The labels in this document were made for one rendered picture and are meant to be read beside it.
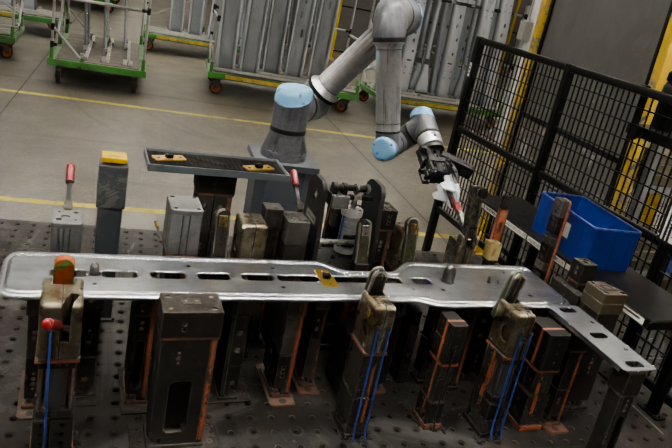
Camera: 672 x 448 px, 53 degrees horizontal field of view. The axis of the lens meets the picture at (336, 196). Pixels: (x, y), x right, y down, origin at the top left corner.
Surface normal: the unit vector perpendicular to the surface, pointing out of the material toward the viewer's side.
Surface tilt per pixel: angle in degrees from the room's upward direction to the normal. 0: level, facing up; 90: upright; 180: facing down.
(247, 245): 90
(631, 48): 90
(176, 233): 90
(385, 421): 0
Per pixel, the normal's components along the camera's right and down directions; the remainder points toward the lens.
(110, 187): 0.32, 0.36
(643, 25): -0.95, -0.10
